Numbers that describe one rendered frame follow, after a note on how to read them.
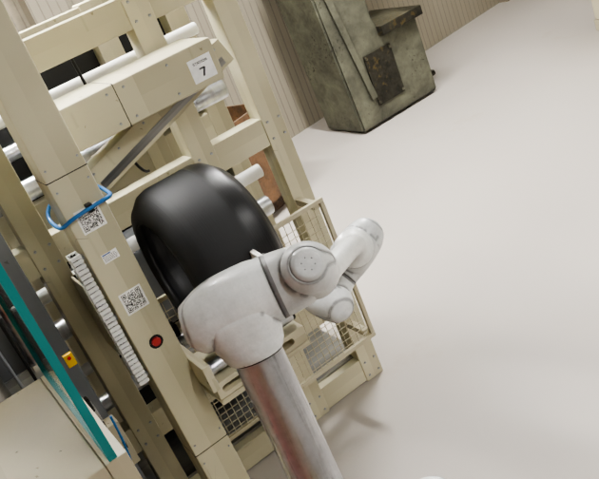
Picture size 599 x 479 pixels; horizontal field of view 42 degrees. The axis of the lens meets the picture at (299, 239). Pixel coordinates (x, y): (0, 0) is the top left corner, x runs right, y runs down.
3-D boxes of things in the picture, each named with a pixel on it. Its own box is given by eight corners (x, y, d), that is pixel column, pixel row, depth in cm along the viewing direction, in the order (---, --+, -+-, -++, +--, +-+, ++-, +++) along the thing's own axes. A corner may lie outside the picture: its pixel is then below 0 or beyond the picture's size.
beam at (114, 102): (68, 159, 248) (46, 116, 242) (48, 152, 269) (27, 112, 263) (227, 77, 271) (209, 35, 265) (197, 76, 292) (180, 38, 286)
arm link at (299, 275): (324, 236, 163) (264, 262, 163) (320, 219, 145) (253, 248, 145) (351, 293, 160) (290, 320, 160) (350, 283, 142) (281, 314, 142)
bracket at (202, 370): (214, 393, 248) (202, 370, 244) (166, 355, 281) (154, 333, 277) (222, 388, 249) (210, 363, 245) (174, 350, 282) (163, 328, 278)
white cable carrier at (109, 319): (140, 386, 248) (69, 259, 229) (135, 381, 252) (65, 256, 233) (152, 378, 250) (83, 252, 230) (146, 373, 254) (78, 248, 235)
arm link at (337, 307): (310, 314, 216) (337, 274, 217) (344, 336, 204) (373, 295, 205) (286, 296, 209) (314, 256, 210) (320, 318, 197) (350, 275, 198)
